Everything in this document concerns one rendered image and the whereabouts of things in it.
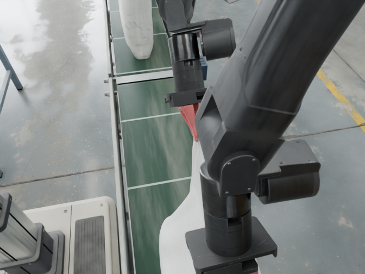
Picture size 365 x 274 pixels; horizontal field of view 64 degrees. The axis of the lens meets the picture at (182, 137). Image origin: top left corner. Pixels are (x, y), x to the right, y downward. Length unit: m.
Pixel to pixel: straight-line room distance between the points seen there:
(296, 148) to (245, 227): 0.11
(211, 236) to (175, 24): 0.36
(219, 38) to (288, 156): 0.30
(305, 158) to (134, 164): 1.12
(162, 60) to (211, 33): 1.44
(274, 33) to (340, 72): 2.64
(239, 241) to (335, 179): 1.67
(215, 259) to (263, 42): 0.25
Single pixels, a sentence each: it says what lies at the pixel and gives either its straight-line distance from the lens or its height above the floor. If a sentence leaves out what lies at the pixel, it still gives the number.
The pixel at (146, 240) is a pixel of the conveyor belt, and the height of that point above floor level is 0.38.
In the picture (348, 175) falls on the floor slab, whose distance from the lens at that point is 2.06.
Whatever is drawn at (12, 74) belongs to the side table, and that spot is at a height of 0.15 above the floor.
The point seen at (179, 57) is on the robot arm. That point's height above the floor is 1.19.
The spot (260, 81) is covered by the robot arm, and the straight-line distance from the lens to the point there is 0.22.
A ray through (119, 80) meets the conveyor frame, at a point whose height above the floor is 0.38.
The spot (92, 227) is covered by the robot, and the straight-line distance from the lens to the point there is 1.41.
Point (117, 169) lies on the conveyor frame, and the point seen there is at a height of 0.42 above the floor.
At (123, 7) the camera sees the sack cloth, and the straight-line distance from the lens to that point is 1.89.
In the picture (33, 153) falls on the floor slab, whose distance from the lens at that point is 2.13.
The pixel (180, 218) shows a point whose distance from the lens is 0.73.
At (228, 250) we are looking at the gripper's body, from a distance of 0.37.
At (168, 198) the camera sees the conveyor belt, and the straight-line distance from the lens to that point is 1.28.
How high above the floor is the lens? 1.50
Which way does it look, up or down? 49 degrees down
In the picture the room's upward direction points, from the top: straight up
